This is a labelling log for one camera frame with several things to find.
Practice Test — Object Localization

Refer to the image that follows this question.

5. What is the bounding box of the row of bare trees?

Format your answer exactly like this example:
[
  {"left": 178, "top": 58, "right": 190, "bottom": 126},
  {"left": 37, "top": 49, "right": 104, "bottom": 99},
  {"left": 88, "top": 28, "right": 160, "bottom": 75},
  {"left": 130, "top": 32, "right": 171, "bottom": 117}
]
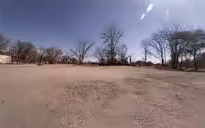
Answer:
[{"left": 0, "top": 23, "right": 205, "bottom": 71}]

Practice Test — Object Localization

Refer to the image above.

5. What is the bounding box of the pale building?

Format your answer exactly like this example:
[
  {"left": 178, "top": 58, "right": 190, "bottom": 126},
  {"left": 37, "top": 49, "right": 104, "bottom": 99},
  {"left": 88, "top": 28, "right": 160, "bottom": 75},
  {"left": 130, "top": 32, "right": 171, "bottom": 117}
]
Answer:
[{"left": 0, "top": 54, "right": 13, "bottom": 65}]

